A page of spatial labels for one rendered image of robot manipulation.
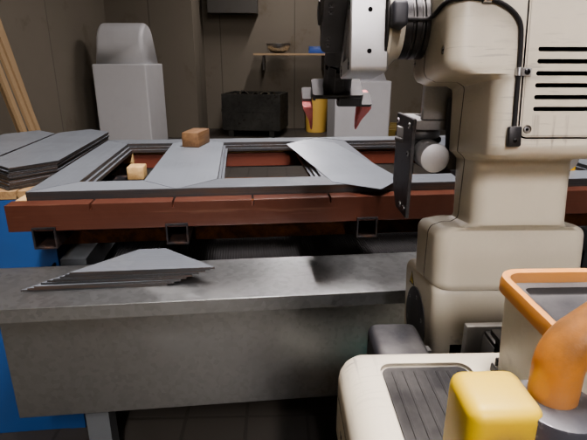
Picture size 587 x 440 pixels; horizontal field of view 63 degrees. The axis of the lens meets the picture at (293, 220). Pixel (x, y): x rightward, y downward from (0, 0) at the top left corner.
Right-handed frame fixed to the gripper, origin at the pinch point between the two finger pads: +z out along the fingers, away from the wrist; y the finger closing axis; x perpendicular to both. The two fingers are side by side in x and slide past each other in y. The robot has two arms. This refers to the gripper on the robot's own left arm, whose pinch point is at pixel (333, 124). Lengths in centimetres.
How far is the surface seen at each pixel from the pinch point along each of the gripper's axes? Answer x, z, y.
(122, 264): 23, 20, 45
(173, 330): 26, 40, 37
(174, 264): 23.3, 19.2, 34.1
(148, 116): -420, 273, 170
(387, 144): -57, 48, -29
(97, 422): 34, 73, 62
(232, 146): -54, 46, 28
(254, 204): 7.9, 16.5, 17.6
